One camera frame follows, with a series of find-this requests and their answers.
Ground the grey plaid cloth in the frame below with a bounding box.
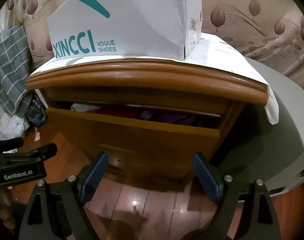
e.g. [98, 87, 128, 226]
[0, 25, 32, 118]

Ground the wooden nightstand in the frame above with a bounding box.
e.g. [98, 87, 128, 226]
[26, 55, 269, 180]

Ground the red knitted sock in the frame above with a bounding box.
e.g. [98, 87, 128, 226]
[87, 107, 142, 117]

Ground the white plastic bag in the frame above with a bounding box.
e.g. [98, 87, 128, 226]
[0, 100, 27, 153]

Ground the grey box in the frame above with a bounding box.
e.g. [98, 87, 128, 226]
[209, 57, 304, 195]

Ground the blue crumpled packet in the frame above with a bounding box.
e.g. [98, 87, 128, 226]
[25, 97, 47, 127]

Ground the white patterned table cover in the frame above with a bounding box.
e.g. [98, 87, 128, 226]
[29, 31, 279, 125]

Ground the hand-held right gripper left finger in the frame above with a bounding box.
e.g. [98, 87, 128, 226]
[18, 151, 109, 240]

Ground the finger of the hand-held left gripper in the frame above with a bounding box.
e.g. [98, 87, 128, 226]
[0, 137, 24, 153]
[17, 143, 58, 161]

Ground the wooden drawer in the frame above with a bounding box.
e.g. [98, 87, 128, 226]
[45, 100, 224, 160]

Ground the white shoe box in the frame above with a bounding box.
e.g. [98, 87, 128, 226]
[47, 0, 202, 61]

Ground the person's left hand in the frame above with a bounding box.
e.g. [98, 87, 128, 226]
[0, 189, 17, 229]

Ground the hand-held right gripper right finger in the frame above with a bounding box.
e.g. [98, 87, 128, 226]
[193, 152, 282, 240]

